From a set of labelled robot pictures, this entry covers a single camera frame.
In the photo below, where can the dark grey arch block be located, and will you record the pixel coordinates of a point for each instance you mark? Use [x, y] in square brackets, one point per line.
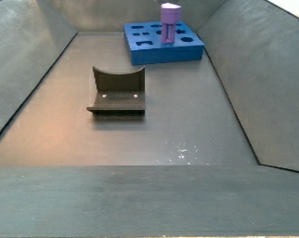
[120, 92]

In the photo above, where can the purple triangular peg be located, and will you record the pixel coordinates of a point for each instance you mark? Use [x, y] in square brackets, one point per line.
[171, 16]

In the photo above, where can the blue shape sorter board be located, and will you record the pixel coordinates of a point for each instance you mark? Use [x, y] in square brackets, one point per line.
[147, 50]

